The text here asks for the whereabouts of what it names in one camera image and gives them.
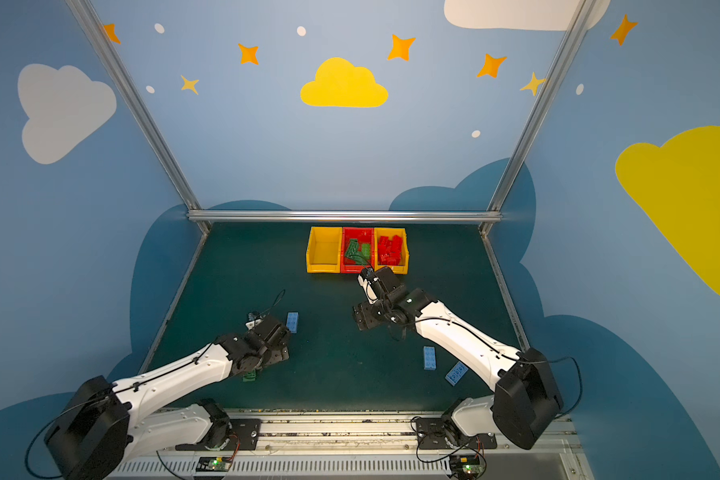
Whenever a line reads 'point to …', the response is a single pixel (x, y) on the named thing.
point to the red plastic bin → (364, 236)
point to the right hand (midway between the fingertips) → (369, 307)
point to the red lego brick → (389, 251)
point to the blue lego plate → (456, 373)
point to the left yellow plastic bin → (324, 251)
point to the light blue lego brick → (292, 320)
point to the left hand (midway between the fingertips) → (279, 352)
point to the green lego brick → (360, 258)
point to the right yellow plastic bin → (390, 233)
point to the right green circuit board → (467, 466)
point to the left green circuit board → (214, 464)
